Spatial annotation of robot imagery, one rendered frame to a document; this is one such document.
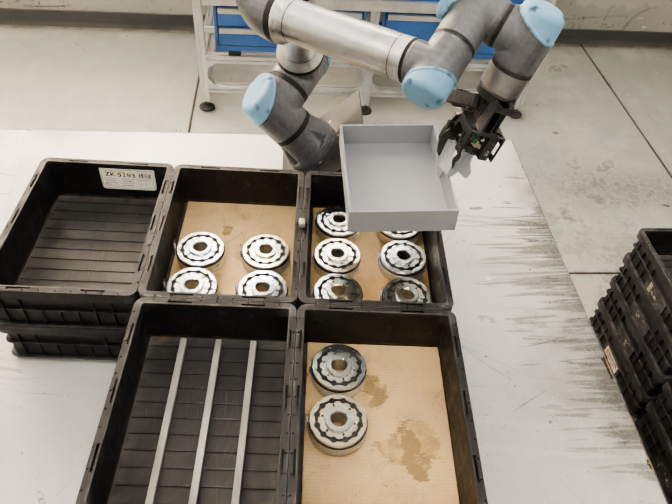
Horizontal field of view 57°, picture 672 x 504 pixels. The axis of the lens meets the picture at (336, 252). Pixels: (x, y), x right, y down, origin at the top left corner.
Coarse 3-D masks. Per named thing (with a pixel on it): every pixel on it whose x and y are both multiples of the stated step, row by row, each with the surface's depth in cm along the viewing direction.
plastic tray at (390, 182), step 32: (352, 128) 129; (384, 128) 130; (416, 128) 130; (352, 160) 128; (384, 160) 128; (416, 160) 129; (352, 192) 121; (384, 192) 121; (416, 192) 121; (448, 192) 118; (352, 224) 112; (384, 224) 113; (416, 224) 113; (448, 224) 114
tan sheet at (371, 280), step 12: (312, 228) 145; (312, 240) 142; (360, 240) 143; (372, 240) 143; (420, 240) 144; (360, 252) 140; (372, 252) 140; (312, 264) 137; (360, 264) 138; (372, 264) 138; (312, 276) 134; (360, 276) 135; (372, 276) 135; (384, 276) 136; (372, 288) 133
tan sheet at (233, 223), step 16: (192, 208) 147; (208, 208) 147; (224, 208) 148; (240, 208) 148; (256, 208) 148; (272, 208) 149; (288, 208) 149; (192, 224) 143; (208, 224) 143; (224, 224) 144; (240, 224) 144; (256, 224) 144; (272, 224) 145; (288, 224) 145; (224, 240) 140; (240, 240) 140; (288, 240) 141; (176, 256) 136; (176, 272) 132; (224, 272) 133; (240, 272) 134; (288, 272) 135; (224, 288) 130; (288, 288) 131
